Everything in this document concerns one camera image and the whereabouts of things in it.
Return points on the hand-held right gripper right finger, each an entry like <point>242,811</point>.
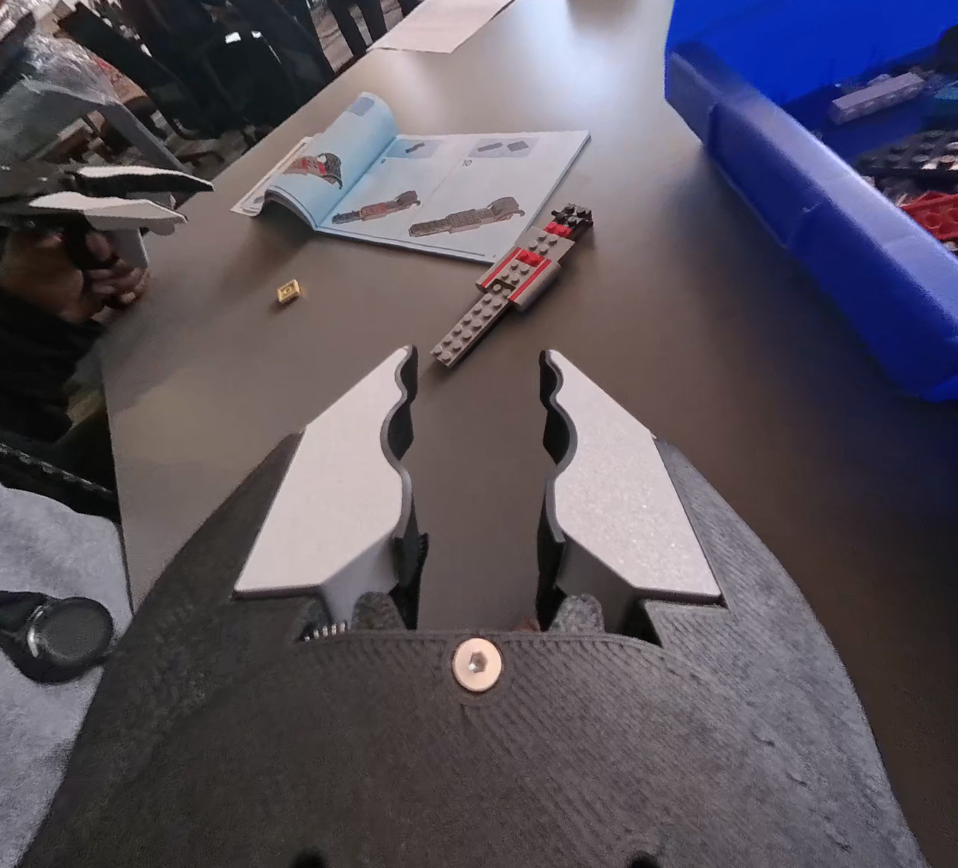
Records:
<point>629,508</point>

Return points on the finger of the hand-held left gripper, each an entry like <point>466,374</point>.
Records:
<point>112,212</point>
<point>142,181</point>

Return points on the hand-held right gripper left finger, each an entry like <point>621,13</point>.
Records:
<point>337,508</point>

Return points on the blue plastic bin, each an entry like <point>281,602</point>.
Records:
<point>808,209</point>

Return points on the pile of mixed toy bricks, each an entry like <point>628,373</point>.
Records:
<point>920,160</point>

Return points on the person's left hand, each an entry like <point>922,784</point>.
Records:
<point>45,276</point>

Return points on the small tan brick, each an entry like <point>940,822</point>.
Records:
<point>290,291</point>

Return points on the black office chair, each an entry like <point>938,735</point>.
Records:
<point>224,7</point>

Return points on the person's black jacket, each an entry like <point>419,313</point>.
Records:
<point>45,479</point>

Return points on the grey red brick model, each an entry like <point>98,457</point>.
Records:
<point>535,269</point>

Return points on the black wristwatch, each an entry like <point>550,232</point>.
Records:
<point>67,632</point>

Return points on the light blue instruction booklet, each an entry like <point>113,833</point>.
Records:
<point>449,179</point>

